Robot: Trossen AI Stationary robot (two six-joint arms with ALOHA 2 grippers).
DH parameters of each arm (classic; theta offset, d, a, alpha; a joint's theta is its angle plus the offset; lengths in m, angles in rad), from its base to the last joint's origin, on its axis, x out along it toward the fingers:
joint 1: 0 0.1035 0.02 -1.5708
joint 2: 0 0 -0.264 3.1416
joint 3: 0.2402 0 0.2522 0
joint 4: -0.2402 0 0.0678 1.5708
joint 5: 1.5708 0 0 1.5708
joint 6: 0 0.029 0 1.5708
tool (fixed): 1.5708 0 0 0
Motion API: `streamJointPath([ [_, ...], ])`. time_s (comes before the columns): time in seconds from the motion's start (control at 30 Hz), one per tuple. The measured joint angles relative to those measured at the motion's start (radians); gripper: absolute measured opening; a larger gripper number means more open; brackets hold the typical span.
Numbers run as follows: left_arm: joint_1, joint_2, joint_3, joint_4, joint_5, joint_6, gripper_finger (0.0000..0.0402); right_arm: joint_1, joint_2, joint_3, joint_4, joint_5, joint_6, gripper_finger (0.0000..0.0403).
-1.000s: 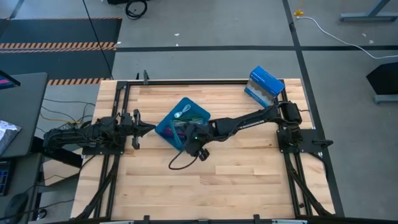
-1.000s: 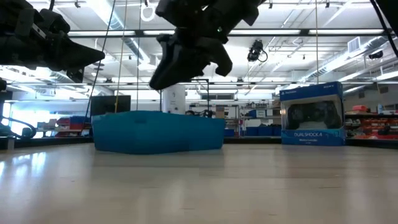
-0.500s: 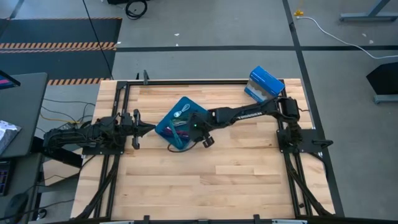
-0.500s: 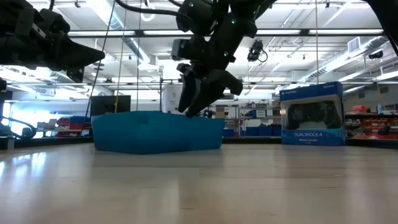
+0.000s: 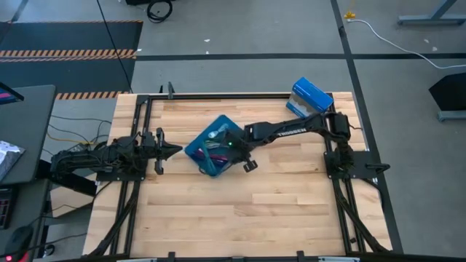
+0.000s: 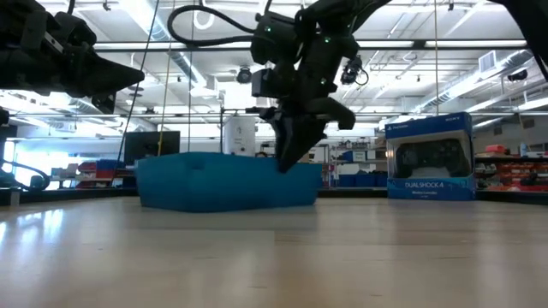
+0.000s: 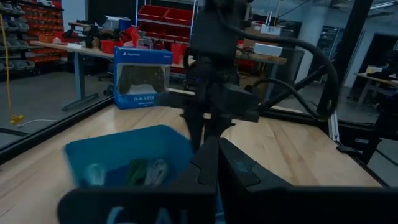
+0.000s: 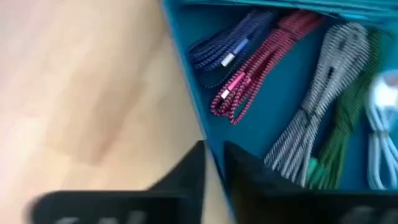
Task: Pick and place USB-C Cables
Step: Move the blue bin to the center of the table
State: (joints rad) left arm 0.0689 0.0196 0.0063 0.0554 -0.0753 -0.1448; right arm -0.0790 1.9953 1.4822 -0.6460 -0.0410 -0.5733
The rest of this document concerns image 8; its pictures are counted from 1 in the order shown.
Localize grey braided USB-C cable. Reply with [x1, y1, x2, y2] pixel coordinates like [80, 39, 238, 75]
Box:
[263, 21, 371, 188]

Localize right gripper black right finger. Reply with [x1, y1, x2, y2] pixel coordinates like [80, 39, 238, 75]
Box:
[223, 140, 398, 224]

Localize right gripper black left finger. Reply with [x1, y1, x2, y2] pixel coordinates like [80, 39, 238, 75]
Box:
[26, 139, 206, 224]

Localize blue plastic bin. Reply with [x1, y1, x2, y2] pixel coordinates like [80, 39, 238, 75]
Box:
[160, 0, 398, 220]

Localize white USB-C cable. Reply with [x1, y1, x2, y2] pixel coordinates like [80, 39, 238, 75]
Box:
[364, 70, 398, 190]

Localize blue braided USB-C cable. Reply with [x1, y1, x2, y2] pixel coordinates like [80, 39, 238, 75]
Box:
[188, 8, 276, 90]

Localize green braided USB-C cable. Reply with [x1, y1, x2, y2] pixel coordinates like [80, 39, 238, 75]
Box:
[306, 29, 384, 190]

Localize red braided USB-C cable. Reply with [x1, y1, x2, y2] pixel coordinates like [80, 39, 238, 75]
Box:
[210, 9, 324, 126]

